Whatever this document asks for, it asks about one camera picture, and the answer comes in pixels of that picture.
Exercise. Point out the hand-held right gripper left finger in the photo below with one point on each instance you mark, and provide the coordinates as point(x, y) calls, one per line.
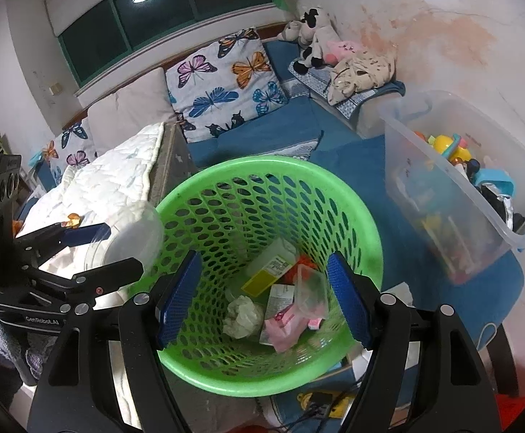
point(179, 306)

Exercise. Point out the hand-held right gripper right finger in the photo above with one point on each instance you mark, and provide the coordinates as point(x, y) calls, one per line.
point(350, 306)

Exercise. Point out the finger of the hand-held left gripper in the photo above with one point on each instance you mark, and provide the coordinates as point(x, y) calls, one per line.
point(82, 234)
point(113, 270)

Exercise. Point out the clear plastic lid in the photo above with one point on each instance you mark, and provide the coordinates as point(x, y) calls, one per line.
point(129, 239)

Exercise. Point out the clear plastic cup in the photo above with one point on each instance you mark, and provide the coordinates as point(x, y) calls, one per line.
point(312, 291)

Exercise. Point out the paper tissue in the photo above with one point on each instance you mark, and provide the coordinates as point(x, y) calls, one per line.
point(244, 318)

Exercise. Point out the large pink snack packet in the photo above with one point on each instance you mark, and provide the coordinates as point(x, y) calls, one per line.
point(285, 333)

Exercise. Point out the white blue milk carton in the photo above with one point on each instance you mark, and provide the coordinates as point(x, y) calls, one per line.
point(271, 266)

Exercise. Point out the green plastic basket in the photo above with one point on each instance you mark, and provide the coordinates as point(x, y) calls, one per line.
point(253, 370)

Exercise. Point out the person's left forearm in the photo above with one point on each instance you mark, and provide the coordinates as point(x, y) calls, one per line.
point(1, 347)

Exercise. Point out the cream quilted mat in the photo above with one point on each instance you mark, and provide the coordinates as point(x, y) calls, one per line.
point(109, 176)

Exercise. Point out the small teal object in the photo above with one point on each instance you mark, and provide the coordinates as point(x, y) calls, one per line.
point(36, 158)

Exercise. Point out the small butterfly print pillow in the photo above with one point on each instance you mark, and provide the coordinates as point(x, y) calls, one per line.
point(75, 149)

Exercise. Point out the yellow black toy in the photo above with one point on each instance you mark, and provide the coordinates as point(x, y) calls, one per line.
point(321, 403)

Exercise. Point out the clear plastic storage box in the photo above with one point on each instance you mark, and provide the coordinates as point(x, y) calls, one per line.
point(424, 216)

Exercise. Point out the beige pillow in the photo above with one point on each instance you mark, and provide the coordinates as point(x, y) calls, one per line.
point(129, 108)

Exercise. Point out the assorted plastic toys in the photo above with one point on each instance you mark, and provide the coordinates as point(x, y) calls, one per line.
point(492, 180)

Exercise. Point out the large butterfly print pillow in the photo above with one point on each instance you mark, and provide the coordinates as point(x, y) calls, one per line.
point(226, 81)

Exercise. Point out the dark window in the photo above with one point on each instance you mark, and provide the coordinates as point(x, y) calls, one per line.
point(154, 13)

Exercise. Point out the spotted cream cloth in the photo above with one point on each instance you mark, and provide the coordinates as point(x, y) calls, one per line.
point(361, 74)

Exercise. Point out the pink plush toy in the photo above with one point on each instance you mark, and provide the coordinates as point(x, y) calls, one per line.
point(346, 49)

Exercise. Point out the cow plush toy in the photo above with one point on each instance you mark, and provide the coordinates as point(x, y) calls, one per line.
point(314, 31)

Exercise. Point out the wall switch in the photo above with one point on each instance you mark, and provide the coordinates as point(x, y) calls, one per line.
point(55, 88)

